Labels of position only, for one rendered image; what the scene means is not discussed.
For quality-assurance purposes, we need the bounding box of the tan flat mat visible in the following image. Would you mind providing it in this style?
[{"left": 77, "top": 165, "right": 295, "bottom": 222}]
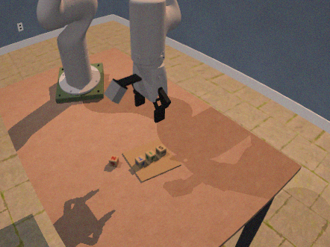
[{"left": 122, "top": 139, "right": 181, "bottom": 182}]

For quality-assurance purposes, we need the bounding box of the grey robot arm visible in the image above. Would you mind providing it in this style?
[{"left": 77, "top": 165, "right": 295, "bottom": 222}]
[{"left": 37, "top": 0, "right": 181, "bottom": 104}]

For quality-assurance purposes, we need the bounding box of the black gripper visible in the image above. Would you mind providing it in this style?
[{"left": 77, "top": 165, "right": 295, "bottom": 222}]
[{"left": 132, "top": 61, "right": 171, "bottom": 123}]

